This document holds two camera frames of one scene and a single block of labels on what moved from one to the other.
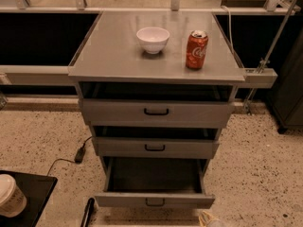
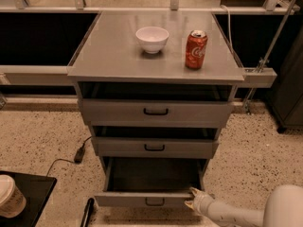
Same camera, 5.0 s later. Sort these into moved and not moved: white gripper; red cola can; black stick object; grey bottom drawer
Moved: white gripper
Not moved: red cola can; grey bottom drawer; black stick object
